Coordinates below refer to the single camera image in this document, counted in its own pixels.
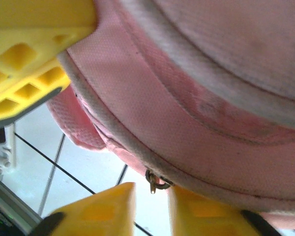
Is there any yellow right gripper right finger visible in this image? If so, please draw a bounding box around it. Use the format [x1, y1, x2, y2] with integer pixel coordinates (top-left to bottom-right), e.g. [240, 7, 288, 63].
[167, 186, 282, 236]

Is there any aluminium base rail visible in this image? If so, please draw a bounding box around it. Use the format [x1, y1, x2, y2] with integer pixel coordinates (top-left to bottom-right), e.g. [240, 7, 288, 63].
[0, 174, 43, 236]

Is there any pink backpack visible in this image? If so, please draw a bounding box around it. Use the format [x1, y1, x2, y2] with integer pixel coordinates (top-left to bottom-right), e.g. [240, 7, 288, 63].
[46, 0, 295, 232]

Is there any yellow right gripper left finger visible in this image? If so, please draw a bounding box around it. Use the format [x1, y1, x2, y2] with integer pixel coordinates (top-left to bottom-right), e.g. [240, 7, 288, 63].
[31, 182, 136, 236]

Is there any silver metal clamp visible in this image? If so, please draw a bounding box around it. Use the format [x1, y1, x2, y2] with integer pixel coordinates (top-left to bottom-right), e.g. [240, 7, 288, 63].
[0, 122, 17, 176]

